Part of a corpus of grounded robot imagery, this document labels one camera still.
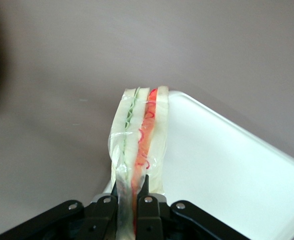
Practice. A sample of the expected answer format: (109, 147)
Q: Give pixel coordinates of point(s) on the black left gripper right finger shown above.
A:
(148, 215)

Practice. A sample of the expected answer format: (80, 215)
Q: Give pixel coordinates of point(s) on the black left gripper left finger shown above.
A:
(100, 212)

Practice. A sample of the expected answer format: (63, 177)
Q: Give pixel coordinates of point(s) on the triangle sandwich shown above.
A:
(139, 130)

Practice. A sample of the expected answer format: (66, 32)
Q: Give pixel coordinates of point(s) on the cream rectangular tray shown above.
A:
(224, 162)

